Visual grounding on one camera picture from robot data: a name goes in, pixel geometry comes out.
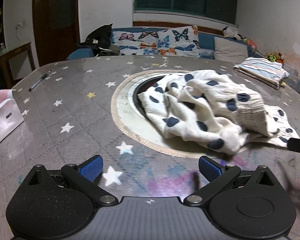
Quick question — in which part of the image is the black pen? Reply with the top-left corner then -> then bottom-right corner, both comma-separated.
29,70 -> 51,92

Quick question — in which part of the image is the left butterfly pillow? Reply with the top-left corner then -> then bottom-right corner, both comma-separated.
111,31 -> 170,55

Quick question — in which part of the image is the right butterfly pillow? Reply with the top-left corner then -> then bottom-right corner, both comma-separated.
157,25 -> 200,58

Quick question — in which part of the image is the wooden side table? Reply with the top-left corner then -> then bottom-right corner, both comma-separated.
0,42 -> 36,90

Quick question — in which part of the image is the clear plastic storage box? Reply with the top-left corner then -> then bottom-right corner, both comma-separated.
282,63 -> 300,94

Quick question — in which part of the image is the dark wooden door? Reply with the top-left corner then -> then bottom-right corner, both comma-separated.
32,0 -> 80,66

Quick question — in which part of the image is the dark clothes pile on sofa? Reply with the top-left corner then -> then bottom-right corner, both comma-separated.
98,44 -> 120,56

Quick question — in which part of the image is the grey star-pattern table cover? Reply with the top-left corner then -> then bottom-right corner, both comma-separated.
0,56 -> 300,239

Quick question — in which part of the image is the white navy-dotted garment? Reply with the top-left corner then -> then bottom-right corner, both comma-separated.
138,70 -> 299,155

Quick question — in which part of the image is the butterfly pillow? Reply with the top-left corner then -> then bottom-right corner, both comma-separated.
157,25 -> 200,58
111,31 -> 170,55

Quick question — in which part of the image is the grey cushion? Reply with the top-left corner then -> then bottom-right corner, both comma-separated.
214,37 -> 248,63

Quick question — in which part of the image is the round black induction cooker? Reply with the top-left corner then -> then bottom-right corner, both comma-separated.
132,75 -> 164,119

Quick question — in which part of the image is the white black plush toy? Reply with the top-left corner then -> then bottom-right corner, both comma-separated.
223,27 -> 241,40

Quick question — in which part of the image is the white tissue box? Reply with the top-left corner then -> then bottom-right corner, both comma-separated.
0,89 -> 24,143

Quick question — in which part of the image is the black bag on sofa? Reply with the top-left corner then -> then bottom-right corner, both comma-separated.
85,23 -> 113,49

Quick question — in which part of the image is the orange green plush toy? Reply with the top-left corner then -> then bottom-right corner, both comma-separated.
267,52 -> 285,64

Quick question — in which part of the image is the blue sofa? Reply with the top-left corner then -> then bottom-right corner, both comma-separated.
67,28 -> 260,60

